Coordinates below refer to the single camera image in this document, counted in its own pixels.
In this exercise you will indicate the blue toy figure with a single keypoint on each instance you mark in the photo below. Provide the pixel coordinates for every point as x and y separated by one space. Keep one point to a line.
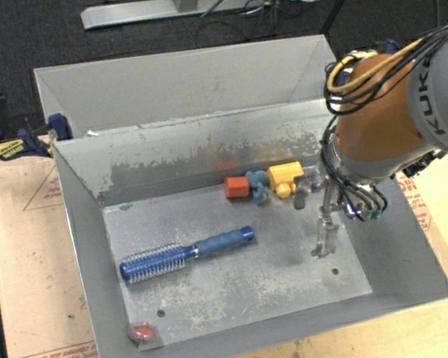
258 187

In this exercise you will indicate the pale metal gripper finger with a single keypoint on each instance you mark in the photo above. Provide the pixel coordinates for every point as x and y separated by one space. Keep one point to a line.
326 237
300 198

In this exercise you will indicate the orange-red toy block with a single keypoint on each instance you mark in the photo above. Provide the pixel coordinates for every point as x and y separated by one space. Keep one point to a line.
236 187

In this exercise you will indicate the red disc in clear packet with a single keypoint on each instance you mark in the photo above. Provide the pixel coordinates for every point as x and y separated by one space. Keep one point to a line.
141 332

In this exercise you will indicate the yellow toy block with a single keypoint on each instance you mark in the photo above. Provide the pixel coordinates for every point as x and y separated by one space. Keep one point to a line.
285 176

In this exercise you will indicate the grey metal bin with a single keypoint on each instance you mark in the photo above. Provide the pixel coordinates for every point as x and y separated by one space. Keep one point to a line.
233 283

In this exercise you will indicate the blue hairbrush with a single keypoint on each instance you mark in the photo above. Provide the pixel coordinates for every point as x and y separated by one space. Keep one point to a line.
201 248

